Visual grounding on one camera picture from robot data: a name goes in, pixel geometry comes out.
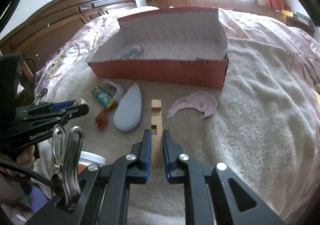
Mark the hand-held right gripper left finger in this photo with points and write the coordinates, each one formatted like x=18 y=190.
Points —
x=147 y=155

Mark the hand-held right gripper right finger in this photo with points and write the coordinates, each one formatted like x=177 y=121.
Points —
x=168 y=157

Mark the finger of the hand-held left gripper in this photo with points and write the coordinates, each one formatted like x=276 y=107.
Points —
x=62 y=107
x=77 y=110

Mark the round wooden chess piece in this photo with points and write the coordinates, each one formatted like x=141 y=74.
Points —
x=81 y=102

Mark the green printed tube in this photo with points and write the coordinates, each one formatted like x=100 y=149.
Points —
x=103 y=96

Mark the notched wooden block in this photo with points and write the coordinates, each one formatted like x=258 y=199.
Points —
x=156 y=115

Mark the light blue oval brush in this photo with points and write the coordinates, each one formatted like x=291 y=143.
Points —
x=128 y=112

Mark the white bottle with orange label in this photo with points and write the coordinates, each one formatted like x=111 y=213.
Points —
x=91 y=157

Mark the light blue curved plastic piece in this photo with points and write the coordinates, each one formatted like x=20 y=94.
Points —
x=131 y=51

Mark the red cardboard box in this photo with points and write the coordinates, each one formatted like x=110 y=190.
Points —
x=160 y=72

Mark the person's left hand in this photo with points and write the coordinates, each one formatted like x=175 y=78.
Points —
x=25 y=156

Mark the metal carabiner clip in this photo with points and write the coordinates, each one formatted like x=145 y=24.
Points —
x=72 y=155
x=41 y=95

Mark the grey curved plastic piece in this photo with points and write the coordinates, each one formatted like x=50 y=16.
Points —
x=117 y=90

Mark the pink plastic piece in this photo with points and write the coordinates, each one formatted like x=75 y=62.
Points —
x=200 y=102

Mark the dark wooden headboard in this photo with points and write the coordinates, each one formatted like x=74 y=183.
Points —
x=50 y=27

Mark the beige towel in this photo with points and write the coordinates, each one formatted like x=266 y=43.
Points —
x=250 y=127

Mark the pink printed quilt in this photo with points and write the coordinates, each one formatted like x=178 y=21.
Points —
x=262 y=27

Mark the yellow book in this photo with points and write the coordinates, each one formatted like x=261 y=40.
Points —
x=287 y=13

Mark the stack of books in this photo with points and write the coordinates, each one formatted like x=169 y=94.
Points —
x=303 y=18

